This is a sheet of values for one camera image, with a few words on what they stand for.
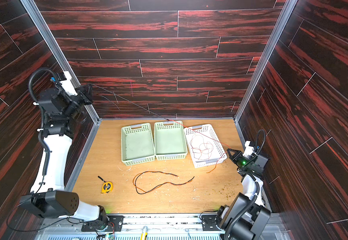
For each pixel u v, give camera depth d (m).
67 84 0.55
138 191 0.84
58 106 0.47
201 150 1.01
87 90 0.64
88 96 0.58
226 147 0.83
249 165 0.64
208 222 0.74
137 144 1.05
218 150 0.98
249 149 0.73
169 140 1.07
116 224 0.74
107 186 0.84
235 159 0.72
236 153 0.75
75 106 0.56
